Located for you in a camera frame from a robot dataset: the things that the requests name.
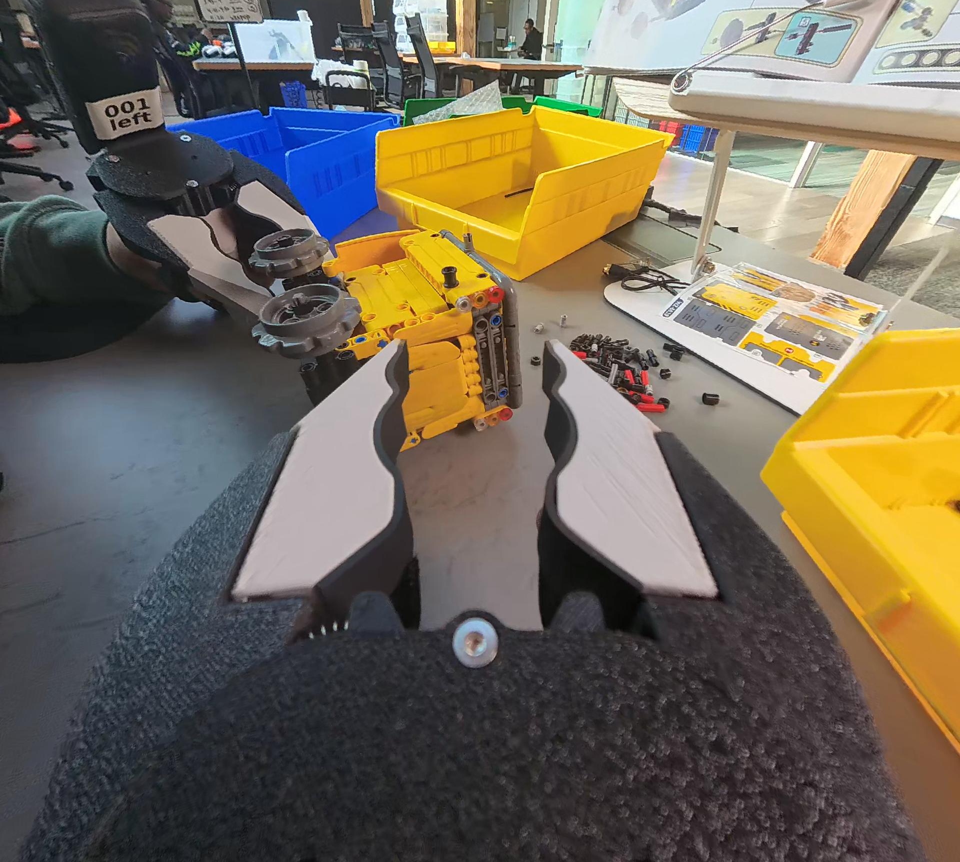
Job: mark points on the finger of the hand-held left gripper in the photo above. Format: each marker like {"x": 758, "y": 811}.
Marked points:
{"x": 274, "y": 209}
{"x": 202, "y": 254}

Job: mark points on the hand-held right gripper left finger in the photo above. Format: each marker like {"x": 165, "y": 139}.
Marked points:
{"x": 322, "y": 502}

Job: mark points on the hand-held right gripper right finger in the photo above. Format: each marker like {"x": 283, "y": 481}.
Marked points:
{"x": 630, "y": 502}

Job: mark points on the grey lego wheel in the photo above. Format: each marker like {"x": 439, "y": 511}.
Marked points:
{"x": 289, "y": 267}
{"x": 315, "y": 342}

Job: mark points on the yellow lego vehicle model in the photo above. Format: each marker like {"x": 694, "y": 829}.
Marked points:
{"x": 420, "y": 292}

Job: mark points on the person's left forearm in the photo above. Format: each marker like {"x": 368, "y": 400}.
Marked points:
{"x": 52, "y": 254}

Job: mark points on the pile of small lego pins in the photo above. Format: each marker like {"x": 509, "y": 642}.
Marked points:
{"x": 622, "y": 367}

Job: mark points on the lego sticker sheet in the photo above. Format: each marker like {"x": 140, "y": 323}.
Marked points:
{"x": 750, "y": 322}

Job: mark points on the person's left hand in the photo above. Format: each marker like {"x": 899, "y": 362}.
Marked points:
{"x": 131, "y": 262}

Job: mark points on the blue storage bin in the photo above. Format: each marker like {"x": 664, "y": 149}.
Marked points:
{"x": 315, "y": 149}

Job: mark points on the black office chair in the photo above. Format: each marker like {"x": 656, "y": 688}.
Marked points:
{"x": 394, "y": 63}

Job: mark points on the yellow storage bin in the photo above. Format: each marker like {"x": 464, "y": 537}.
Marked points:
{"x": 862, "y": 517}
{"x": 465, "y": 171}

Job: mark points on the clear plastic bag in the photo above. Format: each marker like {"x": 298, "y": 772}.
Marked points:
{"x": 457, "y": 104}

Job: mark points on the thin black stick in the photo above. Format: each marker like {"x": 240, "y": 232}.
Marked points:
{"x": 521, "y": 192}

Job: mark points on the green storage bin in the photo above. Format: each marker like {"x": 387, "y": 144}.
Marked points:
{"x": 570, "y": 105}

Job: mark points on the blue plastic crate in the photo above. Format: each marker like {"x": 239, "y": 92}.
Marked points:
{"x": 690, "y": 135}

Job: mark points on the wooden post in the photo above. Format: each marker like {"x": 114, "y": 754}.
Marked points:
{"x": 862, "y": 209}

